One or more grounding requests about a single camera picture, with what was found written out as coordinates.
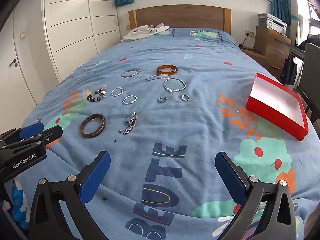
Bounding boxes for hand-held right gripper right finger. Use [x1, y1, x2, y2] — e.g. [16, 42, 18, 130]
[214, 151, 299, 240]

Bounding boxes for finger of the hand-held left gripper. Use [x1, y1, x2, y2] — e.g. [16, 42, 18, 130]
[0, 122, 45, 147]
[4, 126, 63, 156]

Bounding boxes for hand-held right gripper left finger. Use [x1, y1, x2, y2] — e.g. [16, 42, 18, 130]
[28, 151, 111, 240]

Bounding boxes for dark brown bangle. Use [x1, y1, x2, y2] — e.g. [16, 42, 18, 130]
[80, 113, 106, 139]

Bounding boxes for silver link chain bracelet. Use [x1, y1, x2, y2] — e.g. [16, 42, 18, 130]
[123, 112, 138, 135]

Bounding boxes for red cardboard box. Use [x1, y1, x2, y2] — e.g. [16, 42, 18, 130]
[245, 72, 309, 142]

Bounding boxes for white door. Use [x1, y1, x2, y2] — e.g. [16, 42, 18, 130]
[0, 4, 46, 143]

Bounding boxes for blue printed blanket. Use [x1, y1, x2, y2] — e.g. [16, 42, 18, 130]
[19, 27, 320, 240]

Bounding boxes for thin silver bangle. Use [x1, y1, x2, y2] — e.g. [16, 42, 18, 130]
[121, 68, 139, 78]

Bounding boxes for white wardrobe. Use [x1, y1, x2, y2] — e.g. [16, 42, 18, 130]
[41, 0, 121, 105]

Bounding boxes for dark hanging bag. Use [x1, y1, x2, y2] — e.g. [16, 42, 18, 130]
[280, 54, 298, 86]

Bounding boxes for low wooden nightstand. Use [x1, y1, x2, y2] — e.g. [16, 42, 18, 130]
[241, 47, 285, 81]

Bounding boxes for amber bangle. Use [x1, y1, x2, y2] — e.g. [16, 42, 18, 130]
[157, 64, 178, 76]

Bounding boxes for white garment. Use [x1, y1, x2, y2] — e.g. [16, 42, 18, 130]
[121, 24, 170, 42]

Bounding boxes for grey chair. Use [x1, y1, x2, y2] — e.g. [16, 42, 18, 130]
[296, 42, 320, 124]

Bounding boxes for wooden drawer cabinet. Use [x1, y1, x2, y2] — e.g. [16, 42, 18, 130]
[254, 26, 292, 73]

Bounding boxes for grey desk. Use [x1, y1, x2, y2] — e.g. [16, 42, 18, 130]
[289, 47, 307, 62]

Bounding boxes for black backpack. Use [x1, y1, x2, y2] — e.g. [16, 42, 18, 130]
[299, 33, 320, 50]

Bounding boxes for white printer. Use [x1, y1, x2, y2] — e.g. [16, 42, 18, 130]
[258, 13, 288, 35]

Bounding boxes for wooden headboard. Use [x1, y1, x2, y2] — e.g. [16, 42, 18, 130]
[128, 4, 232, 34]

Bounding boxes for dark beaded charm bracelet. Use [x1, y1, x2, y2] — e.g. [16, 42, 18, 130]
[85, 85, 108, 103]

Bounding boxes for silver bead necklace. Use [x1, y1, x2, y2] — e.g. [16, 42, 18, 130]
[164, 77, 187, 93]

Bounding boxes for thin silver chain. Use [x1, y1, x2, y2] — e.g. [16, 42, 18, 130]
[146, 74, 171, 81]

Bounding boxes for black power cable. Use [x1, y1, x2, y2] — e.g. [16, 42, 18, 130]
[237, 34, 252, 49]

